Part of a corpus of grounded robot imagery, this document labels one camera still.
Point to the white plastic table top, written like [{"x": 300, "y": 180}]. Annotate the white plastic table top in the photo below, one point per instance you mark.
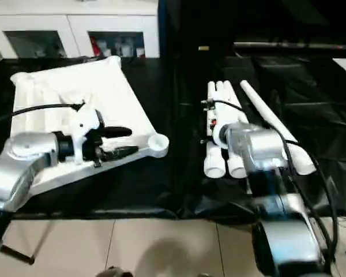
[{"x": 124, "y": 101}]

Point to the white plastic table leg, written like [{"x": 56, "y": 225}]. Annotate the white plastic table leg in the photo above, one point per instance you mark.
[
  {"x": 214, "y": 164},
  {"x": 236, "y": 168},
  {"x": 232, "y": 93},
  {"x": 259, "y": 106}
]

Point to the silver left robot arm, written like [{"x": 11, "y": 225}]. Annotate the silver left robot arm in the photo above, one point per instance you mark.
[{"x": 26, "y": 147}]

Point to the black table mat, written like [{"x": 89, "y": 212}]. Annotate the black table mat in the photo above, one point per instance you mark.
[{"x": 176, "y": 187}]

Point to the white glass-door cabinet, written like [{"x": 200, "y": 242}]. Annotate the white glass-door cabinet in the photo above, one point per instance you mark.
[{"x": 75, "y": 26}]

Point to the dark robot foot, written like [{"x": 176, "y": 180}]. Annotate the dark robot foot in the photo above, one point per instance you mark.
[{"x": 115, "y": 272}]

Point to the black stand leg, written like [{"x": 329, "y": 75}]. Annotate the black stand leg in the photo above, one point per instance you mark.
[{"x": 20, "y": 255}]

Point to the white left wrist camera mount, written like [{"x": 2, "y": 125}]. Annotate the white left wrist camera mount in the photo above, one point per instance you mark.
[{"x": 80, "y": 127}]

